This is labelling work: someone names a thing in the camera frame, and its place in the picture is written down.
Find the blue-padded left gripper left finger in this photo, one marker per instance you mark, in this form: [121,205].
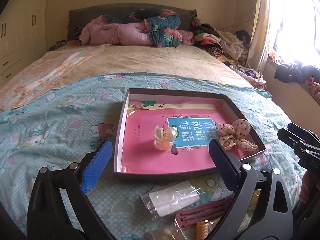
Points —
[47,216]

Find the pile of clothes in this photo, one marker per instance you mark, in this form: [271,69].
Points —
[227,47]

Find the hello kitty teal blanket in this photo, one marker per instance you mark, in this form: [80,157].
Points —
[48,132]

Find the cream wardrobe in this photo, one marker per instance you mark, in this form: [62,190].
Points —
[23,38]

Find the earrings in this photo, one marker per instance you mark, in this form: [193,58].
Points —
[165,233]

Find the white card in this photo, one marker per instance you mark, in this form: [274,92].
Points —
[171,199]

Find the bed with beige sheet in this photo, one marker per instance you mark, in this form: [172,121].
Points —
[188,61]

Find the pink quilt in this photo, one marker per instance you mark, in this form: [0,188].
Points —
[98,32]

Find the dark shallow cardboard box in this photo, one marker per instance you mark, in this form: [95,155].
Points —
[185,132]

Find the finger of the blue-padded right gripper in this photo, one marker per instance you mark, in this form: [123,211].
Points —
[284,136]
[296,132]

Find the grey headboard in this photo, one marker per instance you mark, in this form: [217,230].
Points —
[80,17]

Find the dark floral quilt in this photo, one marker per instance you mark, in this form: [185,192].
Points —
[161,25]

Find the yellow clips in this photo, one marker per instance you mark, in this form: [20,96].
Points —
[249,213]

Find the clothes heap beside bed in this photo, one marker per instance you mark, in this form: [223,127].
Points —
[253,77]

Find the pink polka-dot bow scrunchie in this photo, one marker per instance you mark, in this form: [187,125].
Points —
[235,135]

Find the cream curtain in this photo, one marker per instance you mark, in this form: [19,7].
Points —
[260,41]

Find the peach floral towel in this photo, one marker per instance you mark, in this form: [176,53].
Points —
[40,76]

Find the maroon hair comb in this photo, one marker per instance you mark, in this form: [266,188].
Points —
[190,217]

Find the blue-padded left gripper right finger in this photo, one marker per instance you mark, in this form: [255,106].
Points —
[272,217]

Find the dark clothes on windowsill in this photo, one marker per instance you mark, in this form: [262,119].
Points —
[299,73]

